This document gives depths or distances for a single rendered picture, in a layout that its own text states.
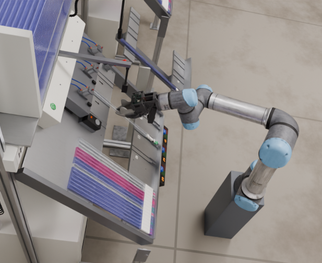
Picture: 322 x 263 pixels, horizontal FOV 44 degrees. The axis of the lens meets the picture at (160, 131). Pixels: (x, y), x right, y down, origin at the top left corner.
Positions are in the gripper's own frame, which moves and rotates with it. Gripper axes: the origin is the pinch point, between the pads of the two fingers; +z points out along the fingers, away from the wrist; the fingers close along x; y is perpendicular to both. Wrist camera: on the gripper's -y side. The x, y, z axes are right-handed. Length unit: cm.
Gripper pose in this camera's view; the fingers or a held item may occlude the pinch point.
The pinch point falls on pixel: (119, 111)
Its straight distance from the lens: 176.7
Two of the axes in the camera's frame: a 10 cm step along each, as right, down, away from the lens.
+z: -9.5, 1.2, 2.9
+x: -0.7, 8.2, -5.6
